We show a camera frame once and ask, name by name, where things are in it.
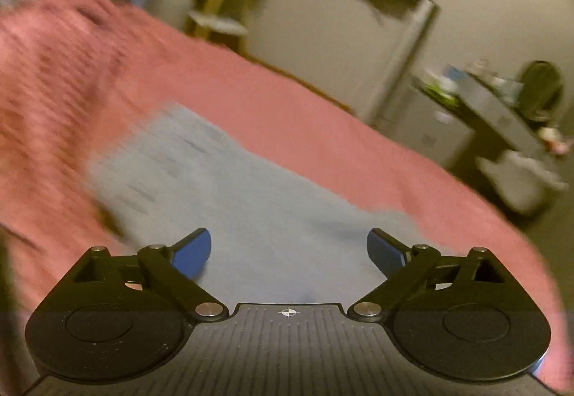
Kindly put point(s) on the white tower appliance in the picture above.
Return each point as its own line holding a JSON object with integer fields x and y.
{"x": 403, "y": 64}

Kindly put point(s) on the grey shell-back chair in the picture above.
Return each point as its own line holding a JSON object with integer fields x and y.
{"x": 524, "y": 183}

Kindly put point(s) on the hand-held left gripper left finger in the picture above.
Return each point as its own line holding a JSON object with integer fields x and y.
{"x": 193, "y": 250}

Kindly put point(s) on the oval vanity mirror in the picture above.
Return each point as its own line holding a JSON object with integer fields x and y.
{"x": 543, "y": 91}

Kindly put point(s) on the grey nightstand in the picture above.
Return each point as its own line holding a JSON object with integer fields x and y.
{"x": 441, "y": 131}

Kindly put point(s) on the pink ribbed bed blanket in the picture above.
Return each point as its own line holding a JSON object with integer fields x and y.
{"x": 291, "y": 117}

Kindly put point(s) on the white side table yellow legs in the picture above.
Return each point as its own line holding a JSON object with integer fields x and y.
{"x": 219, "y": 14}

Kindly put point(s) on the grey pants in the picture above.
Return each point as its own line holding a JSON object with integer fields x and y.
{"x": 251, "y": 207}

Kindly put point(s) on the grey vanity desk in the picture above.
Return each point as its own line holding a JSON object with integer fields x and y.
{"x": 497, "y": 113}

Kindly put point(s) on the pink plush toy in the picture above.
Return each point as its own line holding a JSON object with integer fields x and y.
{"x": 552, "y": 140}

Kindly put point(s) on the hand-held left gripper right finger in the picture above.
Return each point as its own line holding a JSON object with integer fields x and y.
{"x": 385, "y": 250}

